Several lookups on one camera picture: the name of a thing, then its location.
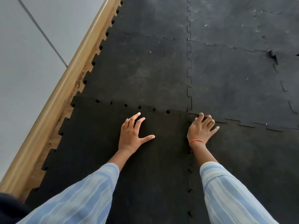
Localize person's left hand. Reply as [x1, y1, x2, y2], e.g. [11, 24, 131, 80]
[118, 112, 156, 154]

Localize person's right hand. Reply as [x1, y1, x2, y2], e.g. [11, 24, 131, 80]
[187, 112, 220, 144]

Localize black interlocking mat tile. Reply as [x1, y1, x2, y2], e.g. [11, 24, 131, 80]
[24, 95, 194, 224]

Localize group of black floor mats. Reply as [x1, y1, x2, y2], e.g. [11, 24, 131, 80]
[77, 0, 299, 224]

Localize person's left forearm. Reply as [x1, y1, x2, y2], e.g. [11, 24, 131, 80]
[16, 149, 131, 224]

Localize person's right forearm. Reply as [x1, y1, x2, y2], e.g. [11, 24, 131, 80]
[190, 142, 280, 224]

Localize person's left leg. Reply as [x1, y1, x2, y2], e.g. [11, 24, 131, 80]
[0, 193, 31, 224]

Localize wooden skirting board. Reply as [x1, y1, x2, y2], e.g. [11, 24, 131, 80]
[0, 0, 123, 198]

